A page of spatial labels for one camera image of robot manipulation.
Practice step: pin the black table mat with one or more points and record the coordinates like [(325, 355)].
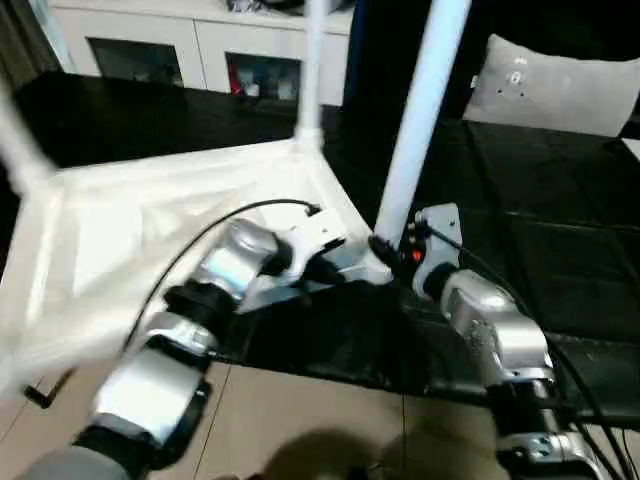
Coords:
[(550, 200)]

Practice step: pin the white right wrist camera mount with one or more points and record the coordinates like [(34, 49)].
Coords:
[(445, 225)]

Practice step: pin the white plastic table top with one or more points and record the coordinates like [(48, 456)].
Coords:
[(125, 210)]

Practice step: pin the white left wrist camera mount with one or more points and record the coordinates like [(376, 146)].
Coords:
[(320, 230)]

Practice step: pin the black work table foot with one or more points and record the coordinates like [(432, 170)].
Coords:
[(42, 395)]

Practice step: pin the small white jar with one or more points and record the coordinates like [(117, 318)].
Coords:
[(252, 90)]

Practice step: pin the grey pillow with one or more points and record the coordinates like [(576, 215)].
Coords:
[(550, 90)]

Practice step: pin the white glass-door cabinet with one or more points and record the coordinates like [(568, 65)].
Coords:
[(200, 40)]

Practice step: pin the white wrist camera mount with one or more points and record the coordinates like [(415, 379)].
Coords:
[(445, 225), (320, 230)]

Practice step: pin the grey pot on cabinet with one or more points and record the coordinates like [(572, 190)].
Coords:
[(285, 5)]

